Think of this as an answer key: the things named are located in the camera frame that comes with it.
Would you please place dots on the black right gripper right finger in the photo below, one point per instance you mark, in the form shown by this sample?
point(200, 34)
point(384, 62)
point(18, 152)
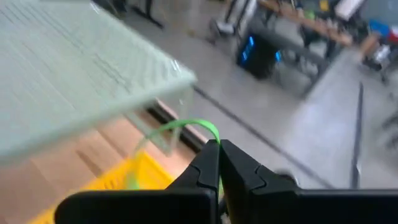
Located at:
point(239, 174)

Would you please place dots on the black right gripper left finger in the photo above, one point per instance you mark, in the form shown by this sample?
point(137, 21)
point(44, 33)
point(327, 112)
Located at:
point(202, 174)

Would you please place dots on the green rubber band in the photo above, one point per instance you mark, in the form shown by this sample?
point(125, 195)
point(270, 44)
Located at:
point(186, 122)

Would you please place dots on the yellow plastic basket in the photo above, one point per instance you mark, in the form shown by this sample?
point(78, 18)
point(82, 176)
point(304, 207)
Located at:
point(124, 179)

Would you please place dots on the black computer with blue lights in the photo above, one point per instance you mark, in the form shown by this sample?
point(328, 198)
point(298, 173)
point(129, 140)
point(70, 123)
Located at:
point(258, 56)

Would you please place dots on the green perforated metal shelf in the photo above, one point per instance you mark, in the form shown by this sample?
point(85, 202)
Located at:
point(77, 77)

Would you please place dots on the wooden workbench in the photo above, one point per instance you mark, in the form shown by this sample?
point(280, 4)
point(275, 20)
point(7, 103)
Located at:
point(311, 23)

